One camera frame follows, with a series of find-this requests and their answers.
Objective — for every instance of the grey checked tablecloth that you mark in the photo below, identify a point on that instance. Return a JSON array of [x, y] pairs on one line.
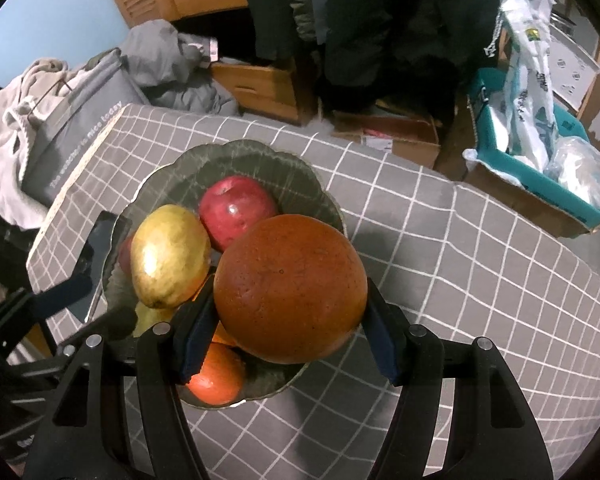
[[455, 285]]

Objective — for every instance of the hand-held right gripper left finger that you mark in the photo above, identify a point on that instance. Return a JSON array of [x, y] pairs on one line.
[[195, 345]]

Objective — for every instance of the brown cardboard box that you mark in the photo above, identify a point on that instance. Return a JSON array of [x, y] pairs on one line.
[[485, 180]]

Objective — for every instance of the flat cardboard box red label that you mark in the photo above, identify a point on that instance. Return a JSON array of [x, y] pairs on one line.
[[405, 145]]

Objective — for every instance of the large black coat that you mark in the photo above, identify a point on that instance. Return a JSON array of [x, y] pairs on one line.
[[405, 35]]

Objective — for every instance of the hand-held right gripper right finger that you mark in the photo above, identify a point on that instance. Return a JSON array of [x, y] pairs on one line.
[[382, 345]]

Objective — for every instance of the grey clothing pile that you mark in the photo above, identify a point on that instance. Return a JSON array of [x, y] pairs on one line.
[[155, 50]]

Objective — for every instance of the green scalloped glass plate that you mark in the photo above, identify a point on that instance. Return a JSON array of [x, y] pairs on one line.
[[290, 180]]

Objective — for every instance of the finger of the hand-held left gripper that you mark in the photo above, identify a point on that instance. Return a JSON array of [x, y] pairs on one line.
[[100, 250], [120, 321]]

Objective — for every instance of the red apple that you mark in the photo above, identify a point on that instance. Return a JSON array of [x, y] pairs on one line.
[[235, 210], [126, 255]]

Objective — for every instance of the dark coat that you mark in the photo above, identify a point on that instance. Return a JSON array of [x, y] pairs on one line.
[[270, 10]]

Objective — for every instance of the clear plastic bag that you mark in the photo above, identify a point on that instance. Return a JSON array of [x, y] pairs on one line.
[[580, 170]]

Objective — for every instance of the printed white plastic bag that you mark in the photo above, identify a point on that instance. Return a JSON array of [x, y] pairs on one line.
[[530, 85]]

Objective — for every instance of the grey jacket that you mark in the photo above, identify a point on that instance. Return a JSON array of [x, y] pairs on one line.
[[307, 5]]

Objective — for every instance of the grey tote bag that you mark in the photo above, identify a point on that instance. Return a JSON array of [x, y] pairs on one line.
[[75, 125]]

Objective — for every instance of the wooden drawer box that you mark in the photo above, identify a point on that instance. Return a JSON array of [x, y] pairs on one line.
[[260, 85]]

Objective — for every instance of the yellow-green pear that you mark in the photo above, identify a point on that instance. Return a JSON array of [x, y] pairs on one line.
[[170, 260], [150, 317]]

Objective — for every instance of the orange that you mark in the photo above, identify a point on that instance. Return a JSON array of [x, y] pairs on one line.
[[290, 290], [221, 336], [217, 377]]

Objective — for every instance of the teal box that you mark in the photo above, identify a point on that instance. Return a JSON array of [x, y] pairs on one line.
[[500, 155]]

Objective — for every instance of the beige blanket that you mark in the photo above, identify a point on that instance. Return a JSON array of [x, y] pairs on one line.
[[5, 135]]

